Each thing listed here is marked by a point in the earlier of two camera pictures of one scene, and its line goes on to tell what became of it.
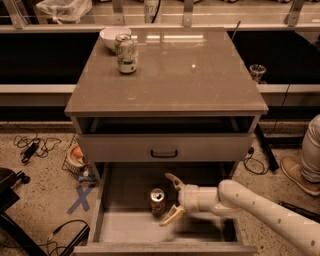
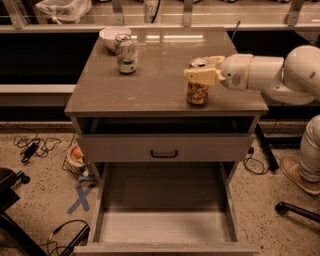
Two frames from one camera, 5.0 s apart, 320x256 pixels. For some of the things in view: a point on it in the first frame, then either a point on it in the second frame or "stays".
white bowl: x=109 y=34 stays
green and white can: x=126 y=53 stays
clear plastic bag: x=64 y=10 stays
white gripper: x=187 y=197 -> x=234 y=70
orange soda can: x=157 y=202 -> x=197 y=93
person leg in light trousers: x=311 y=150 stays
